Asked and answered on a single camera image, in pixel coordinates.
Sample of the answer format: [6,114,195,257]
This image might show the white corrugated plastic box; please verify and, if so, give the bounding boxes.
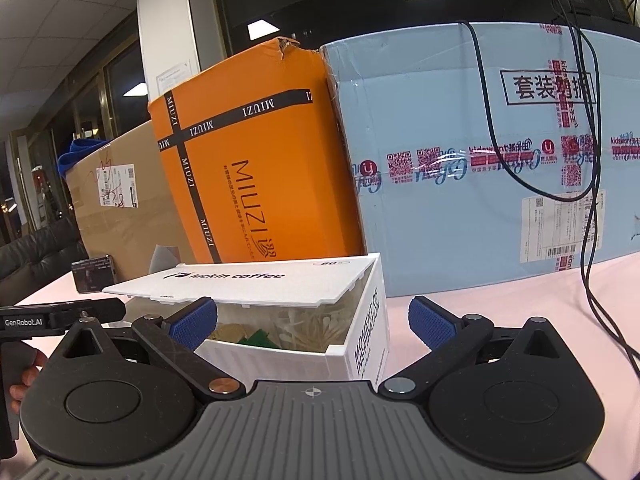
[107,254,390,386]

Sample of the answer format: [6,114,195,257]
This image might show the person's left hand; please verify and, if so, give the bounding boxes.
[9,349,48,414]

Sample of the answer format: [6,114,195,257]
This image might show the black leather sofa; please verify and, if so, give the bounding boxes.
[0,217,88,307]

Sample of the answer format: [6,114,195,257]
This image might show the grey cloth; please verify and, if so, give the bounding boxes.
[149,245,181,274]

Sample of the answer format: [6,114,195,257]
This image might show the small dark printed box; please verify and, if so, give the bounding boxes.
[72,255,116,294]

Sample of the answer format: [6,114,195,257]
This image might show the brown cardboard box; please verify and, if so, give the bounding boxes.
[65,122,195,281]

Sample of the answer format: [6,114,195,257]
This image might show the blue cloth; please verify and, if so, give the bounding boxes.
[58,139,107,178]

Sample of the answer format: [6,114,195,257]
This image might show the orange MIUZI cardboard box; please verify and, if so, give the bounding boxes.
[149,37,363,263]

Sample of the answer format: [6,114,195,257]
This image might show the light blue cardboard box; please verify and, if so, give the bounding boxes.
[321,23,639,296]

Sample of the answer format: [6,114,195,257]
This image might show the wall notice paper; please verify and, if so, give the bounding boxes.
[156,61,193,96]

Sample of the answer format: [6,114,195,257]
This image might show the black hanging cable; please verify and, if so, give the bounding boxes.
[456,0,640,380]

